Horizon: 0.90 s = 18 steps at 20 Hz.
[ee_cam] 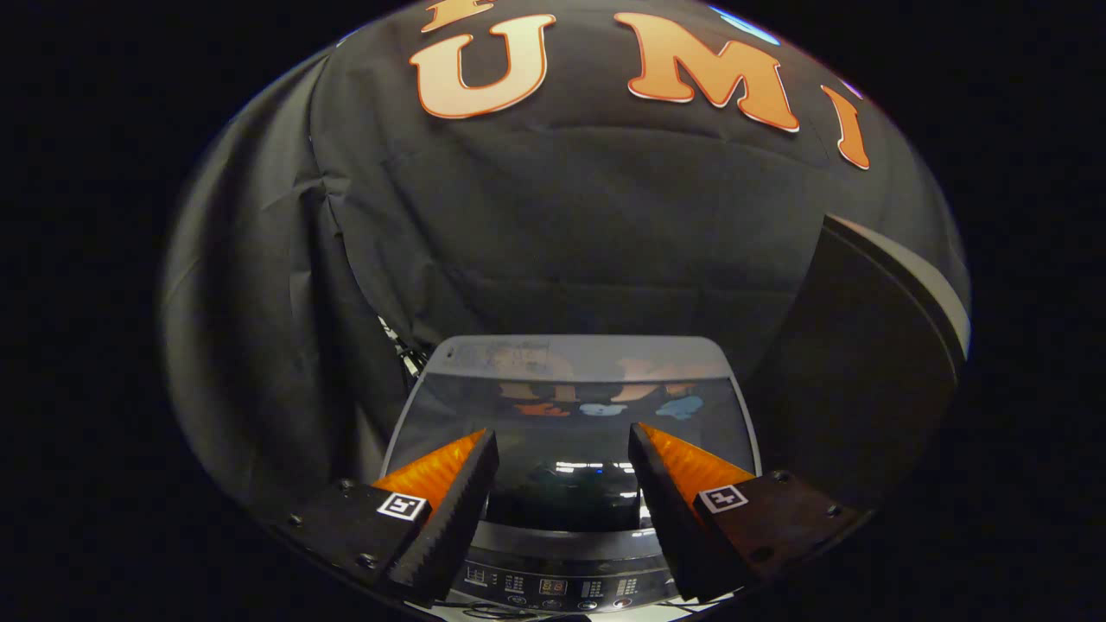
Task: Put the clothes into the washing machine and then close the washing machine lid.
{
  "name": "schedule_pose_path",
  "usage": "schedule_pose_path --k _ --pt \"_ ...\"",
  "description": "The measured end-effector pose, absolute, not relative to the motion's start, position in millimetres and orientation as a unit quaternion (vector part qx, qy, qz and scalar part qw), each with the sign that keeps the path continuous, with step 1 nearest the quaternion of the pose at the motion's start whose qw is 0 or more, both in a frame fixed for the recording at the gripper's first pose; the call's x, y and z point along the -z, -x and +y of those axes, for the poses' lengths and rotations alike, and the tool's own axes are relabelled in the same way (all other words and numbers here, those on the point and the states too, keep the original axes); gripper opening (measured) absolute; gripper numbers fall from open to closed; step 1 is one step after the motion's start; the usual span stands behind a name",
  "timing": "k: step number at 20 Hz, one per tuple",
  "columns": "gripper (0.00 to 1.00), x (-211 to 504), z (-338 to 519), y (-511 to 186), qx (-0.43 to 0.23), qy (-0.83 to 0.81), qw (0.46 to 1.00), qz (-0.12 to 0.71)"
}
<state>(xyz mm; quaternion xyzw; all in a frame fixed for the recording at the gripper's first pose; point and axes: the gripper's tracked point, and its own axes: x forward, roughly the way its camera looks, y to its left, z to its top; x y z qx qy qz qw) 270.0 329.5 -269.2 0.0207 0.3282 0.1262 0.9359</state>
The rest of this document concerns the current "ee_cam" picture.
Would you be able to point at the black backdrop cloth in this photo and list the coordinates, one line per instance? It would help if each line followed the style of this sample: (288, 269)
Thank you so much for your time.
(562, 216)

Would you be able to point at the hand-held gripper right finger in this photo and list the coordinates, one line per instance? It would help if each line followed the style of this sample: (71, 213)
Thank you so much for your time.
(670, 518)

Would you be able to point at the dark glass washing machine lid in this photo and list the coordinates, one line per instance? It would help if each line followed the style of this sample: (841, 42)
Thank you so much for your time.
(562, 449)

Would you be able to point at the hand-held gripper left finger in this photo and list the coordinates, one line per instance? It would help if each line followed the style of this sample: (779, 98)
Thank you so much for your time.
(454, 518)

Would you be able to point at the grey washing machine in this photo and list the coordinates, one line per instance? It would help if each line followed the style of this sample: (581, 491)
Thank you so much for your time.
(570, 587)

